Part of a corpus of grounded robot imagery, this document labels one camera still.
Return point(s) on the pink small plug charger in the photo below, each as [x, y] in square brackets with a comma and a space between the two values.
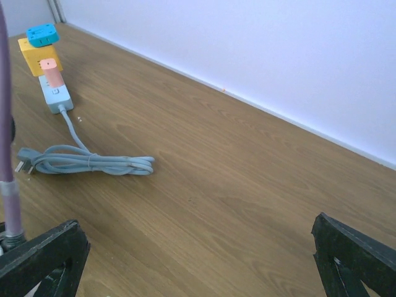
[51, 72]

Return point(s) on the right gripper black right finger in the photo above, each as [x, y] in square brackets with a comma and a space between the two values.
[349, 261]

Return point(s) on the left aluminium corner post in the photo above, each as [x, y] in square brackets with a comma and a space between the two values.
[57, 11]

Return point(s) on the blue square plug adapter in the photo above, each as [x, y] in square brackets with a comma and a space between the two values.
[42, 35]

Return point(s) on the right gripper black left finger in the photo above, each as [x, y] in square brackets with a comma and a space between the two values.
[49, 265]

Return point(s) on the light blue power strip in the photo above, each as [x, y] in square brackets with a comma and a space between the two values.
[58, 98]

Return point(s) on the yellow cube socket adapter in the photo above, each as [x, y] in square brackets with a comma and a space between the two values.
[33, 56]

